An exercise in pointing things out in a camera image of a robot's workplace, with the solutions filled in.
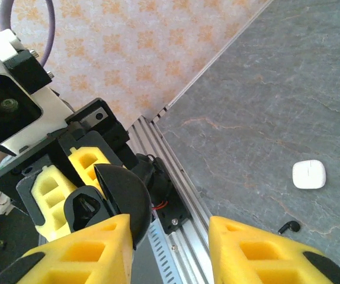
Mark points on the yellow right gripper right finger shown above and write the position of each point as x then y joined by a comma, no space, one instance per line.
261,260

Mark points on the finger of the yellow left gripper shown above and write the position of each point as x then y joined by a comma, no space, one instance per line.
82,156
44,207

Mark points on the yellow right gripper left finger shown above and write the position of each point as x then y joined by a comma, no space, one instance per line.
93,254

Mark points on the black earbud charging case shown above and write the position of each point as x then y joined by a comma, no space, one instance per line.
125,189

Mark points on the white earbud charging case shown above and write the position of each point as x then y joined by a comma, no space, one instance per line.
308,174

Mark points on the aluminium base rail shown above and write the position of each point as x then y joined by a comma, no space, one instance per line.
180,177

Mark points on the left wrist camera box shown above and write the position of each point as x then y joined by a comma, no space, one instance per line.
10,112

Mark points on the aluminium side floor rail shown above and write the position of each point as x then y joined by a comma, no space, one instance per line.
213,60

